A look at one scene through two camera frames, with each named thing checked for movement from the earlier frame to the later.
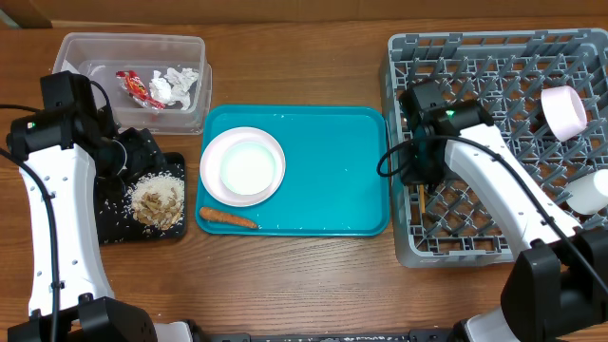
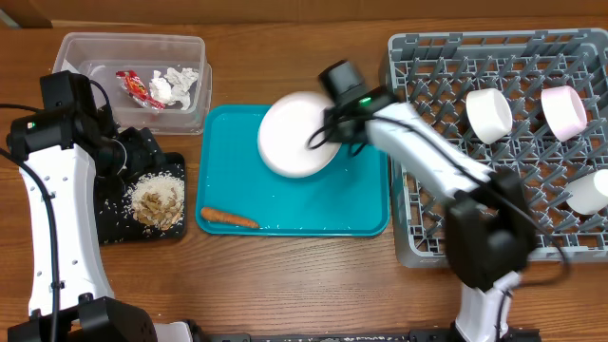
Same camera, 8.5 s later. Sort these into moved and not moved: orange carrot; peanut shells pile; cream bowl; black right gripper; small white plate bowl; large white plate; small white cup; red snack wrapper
Moved: cream bowl; black right gripper; large white plate
Not moved: small white cup; red snack wrapper; peanut shells pile; orange carrot; small white plate bowl
